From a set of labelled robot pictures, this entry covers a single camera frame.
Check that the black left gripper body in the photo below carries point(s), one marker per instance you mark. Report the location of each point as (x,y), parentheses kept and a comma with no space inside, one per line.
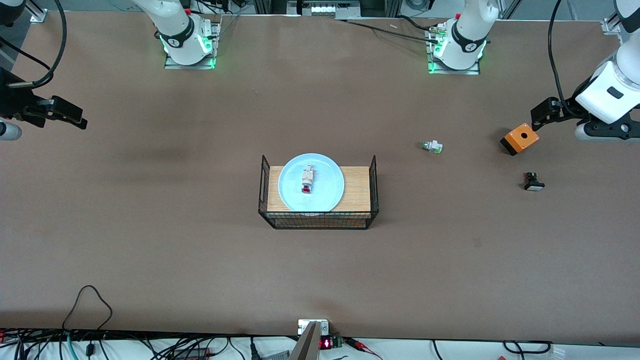
(569,110)

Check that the red LED display module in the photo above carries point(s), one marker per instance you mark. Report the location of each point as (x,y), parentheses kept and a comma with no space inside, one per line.
(326,343)

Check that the orange button enclosure box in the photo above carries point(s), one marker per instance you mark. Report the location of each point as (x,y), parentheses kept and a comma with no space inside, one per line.
(522,141)

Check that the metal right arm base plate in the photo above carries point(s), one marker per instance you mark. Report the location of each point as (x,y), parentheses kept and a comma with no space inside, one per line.
(216,45)

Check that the small metal bracket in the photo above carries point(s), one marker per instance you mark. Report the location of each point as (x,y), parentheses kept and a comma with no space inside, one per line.
(302,327)

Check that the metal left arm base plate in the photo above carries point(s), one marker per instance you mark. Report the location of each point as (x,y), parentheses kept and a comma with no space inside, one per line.
(432,67)

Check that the green push button switch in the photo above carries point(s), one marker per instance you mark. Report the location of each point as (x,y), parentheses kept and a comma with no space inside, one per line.
(433,146)

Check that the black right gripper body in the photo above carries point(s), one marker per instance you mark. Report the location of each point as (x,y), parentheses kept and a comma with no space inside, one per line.
(11,100)

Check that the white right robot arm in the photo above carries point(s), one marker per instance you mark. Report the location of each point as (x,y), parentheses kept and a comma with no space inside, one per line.
(182,30)

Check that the black square white-cap button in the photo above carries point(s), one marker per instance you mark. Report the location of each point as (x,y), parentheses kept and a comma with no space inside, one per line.
(534,184)

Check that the red probe lead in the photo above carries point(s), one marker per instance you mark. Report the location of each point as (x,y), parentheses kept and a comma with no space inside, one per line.
(362,346)

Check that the red push button switch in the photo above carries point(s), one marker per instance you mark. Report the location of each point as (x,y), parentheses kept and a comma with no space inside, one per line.
(307,177)

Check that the grey metal bar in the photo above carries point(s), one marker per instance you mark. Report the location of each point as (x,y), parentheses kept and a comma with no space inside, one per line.
(306,346)

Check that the light blue round plate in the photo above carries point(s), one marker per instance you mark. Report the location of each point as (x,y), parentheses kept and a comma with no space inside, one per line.
(327,170)

